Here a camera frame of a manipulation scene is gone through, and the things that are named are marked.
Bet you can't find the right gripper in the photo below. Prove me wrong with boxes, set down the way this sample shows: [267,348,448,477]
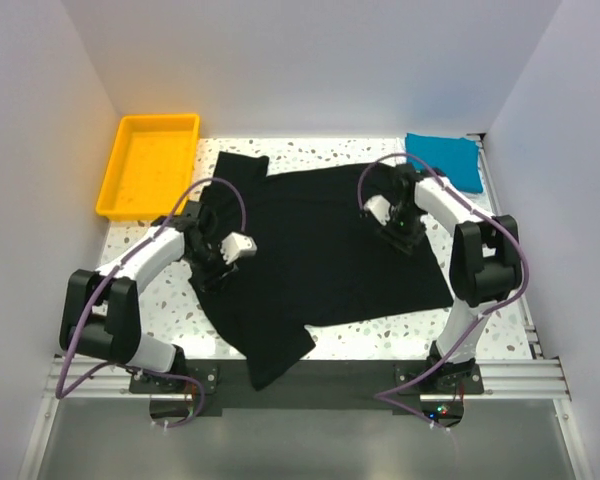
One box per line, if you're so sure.
[375,203,427,263]

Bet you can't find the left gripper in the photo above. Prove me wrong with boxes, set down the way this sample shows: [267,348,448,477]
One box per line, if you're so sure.
[183,239,238,293]

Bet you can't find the black t shirt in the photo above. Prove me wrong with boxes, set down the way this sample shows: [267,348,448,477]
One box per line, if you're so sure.
[196,152,452,390]

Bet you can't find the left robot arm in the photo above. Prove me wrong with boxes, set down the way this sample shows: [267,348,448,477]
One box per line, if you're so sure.
[56,201,257,397]

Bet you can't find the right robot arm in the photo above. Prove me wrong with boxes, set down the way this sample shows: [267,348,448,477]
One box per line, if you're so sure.
[358,164,528,394]

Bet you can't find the folded blue t shirt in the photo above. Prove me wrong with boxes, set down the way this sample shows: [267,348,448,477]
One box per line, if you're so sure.
[405,133,484,194]

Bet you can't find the yellow plastic tray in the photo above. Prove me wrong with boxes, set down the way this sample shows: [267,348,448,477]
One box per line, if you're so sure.
[95,113,200,221]

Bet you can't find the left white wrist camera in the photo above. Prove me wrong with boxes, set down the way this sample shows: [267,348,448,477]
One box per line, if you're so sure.
[220,232,257,265]

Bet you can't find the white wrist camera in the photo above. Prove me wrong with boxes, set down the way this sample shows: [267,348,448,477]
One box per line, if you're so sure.
[220,232,257,265]
[363,195,392,226]

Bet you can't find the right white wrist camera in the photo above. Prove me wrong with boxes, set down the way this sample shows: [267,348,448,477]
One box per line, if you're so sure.
[363,195,392,226]

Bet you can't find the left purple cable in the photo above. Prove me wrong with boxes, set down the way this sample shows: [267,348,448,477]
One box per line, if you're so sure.
[54,178,249,429]

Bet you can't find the purple cable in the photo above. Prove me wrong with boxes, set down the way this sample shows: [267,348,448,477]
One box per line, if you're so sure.
[357,152,531,434]
[54,178,249,429]

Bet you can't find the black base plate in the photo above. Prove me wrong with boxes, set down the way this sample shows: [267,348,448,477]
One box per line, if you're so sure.
[129,359,484,419]

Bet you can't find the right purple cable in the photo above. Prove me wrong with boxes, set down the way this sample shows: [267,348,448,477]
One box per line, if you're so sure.
[357,152,531,434]

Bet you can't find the aluminium frame rail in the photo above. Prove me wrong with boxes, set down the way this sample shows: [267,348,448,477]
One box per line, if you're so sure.
[45,356,571,400]

